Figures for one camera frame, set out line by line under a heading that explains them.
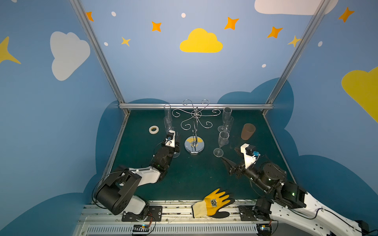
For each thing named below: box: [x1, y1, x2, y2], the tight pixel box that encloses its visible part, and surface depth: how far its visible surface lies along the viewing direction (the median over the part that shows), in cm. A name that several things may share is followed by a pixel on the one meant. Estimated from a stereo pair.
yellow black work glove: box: [191, 187, 236, 219], surface depth 76 cm
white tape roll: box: [148, 125, 159, 135], surface depth 110 cm
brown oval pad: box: [241, 122, 256, 141], surface depth 103 cm
